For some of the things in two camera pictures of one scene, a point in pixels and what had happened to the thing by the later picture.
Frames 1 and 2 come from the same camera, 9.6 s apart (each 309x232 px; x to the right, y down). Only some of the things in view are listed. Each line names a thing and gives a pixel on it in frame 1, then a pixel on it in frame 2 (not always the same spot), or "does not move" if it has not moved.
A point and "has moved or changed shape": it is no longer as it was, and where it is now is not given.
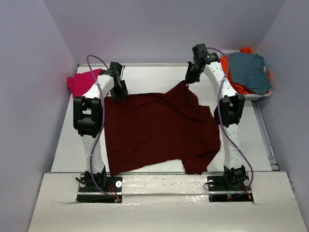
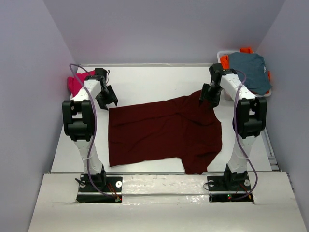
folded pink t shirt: [79, 83] does not move
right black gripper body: [192, 73] -> [211, 92]
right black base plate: [222, 188] does not move
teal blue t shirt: [248, 69] does not move
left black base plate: [89, 193] does not move
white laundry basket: [247, 96] does not move
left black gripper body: [119, 91] -> [106, 96]
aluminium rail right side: [265, 136] does not move
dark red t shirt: [165, 125] has moved or changed shape
